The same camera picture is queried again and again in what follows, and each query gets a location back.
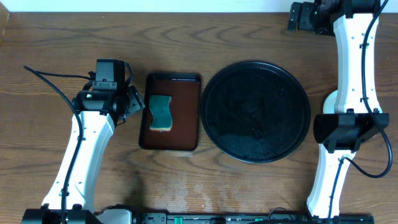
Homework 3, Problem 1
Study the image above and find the green yellow sponge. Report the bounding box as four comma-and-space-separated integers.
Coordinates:
149, 95, 173, 132

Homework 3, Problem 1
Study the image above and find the rectangular brown water tray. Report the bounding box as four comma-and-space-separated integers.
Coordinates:
139, 72, 201, 151

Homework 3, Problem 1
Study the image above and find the light green plate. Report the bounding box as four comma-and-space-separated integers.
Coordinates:
323, 90, 338, 114

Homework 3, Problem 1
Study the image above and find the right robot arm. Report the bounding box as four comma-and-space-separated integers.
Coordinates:
288, 0, 393, 223

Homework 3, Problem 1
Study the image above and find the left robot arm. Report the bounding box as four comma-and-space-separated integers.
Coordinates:
21, 111, 140, 223

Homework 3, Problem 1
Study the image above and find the round black tray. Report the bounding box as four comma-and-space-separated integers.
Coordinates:
200, 61, 311, 163

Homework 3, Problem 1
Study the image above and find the cardboard box corner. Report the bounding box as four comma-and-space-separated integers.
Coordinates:
0, 3, 11, 43

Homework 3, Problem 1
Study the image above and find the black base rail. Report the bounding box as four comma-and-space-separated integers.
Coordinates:
132, 212, 374, 224

